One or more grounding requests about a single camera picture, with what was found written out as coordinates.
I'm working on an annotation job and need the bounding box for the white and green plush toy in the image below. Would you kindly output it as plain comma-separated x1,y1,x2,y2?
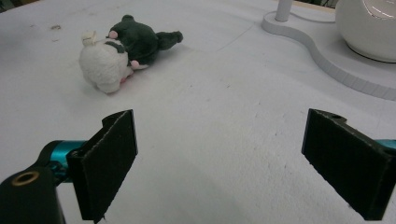
78,14,184,94

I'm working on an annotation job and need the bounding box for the white round appliance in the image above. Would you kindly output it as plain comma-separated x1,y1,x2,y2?
334,0,396,63

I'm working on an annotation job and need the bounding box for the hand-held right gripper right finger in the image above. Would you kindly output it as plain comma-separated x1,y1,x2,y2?
301,107,396,221

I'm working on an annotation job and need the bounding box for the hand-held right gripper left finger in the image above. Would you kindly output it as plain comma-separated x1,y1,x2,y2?
65,108,139,224

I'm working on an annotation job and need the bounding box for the white lamp base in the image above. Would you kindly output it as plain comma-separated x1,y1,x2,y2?
261,0,396,102

